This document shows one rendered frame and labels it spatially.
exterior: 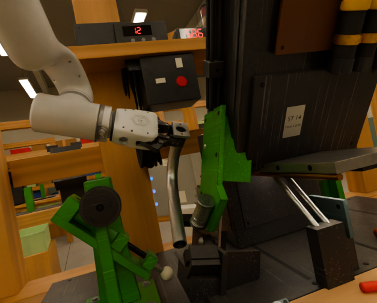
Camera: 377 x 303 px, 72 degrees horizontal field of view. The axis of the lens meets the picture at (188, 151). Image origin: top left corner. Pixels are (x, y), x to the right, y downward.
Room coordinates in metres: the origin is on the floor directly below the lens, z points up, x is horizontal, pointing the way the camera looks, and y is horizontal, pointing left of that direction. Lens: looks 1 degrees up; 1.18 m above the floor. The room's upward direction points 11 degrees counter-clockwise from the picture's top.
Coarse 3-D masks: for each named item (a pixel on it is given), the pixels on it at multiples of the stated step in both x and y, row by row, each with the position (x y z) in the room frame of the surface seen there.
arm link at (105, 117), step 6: (102, 108) 0.56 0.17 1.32; (108, 108) 0.57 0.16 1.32; (102, 114) 0.56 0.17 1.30; (108, 114) 0.56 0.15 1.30; (102, 120) 0.55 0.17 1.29; (108, 120) 0.56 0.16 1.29; (102, 126) 0.56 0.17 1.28; (108, 126) 0.56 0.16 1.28; (96, 132) 0.56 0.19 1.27; (102, 132) 0.55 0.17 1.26; (108, 132) 0.57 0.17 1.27; (96, 138) 0.58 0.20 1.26; (102, 138) 0.57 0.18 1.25
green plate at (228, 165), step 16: (224, 112) 0.54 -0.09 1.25; (208, 128) 0.61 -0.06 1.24; (224, 128) 0.54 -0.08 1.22; (208, 144) 0.60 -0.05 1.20; (224, 144) 0.55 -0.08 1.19; (208, 160) 0.59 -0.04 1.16; (224, 160) 0.55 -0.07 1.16; (240, 160) 0.56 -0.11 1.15; (208, 176) 0.58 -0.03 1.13; (224, 176) 0.54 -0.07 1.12; (240, 176) 0.55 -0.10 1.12; (208, 192) 0.57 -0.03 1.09
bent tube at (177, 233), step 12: (180, 132) 0.62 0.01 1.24; (168, 156) 0.68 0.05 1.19; (168, 168) 0.68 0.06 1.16; (168, 180) 0.67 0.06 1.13; (168, 192) 0.65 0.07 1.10; (168, 204) 0.63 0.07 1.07; (180, 204) 0.63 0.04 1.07; (180, 216) 0.59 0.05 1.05; (180, 228) 0.56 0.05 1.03; (180, 240) 0.54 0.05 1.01
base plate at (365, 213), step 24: (360, 216) 0.78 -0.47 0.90; (288, 240) 0.71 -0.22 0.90; (360, 240) 0.63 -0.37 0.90; (168, 264) 0.71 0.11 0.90; (264, 264) 0.60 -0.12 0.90; (288, 264) 0.58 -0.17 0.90; (312, 264) 0.56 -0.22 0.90; (360, 264) 0.52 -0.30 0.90; (72, 288) 0.67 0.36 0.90; (96, 288) 0.65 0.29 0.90; (168, 288) 0.58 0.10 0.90; (240, 288) 0.52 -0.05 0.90; (264, 288) 0.51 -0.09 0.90; (288, 288) 0.49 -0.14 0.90; (312, 288) 0.48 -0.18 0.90
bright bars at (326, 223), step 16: (288, 192) 0.54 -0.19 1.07; (304, 192) 0.54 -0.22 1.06; (304, 208) 0.51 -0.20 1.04; (320, 224) 0.48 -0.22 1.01; (336, 224) 0.47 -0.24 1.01; (320, 240) 0.46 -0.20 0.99; (336, 240) 0.47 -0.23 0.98; (320, 256) 0.46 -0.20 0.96; (336, 256) 0.47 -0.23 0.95; (320, 272) 0.47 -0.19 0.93; (336, 272) 0.47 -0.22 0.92; (352, 272) 0.48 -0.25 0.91
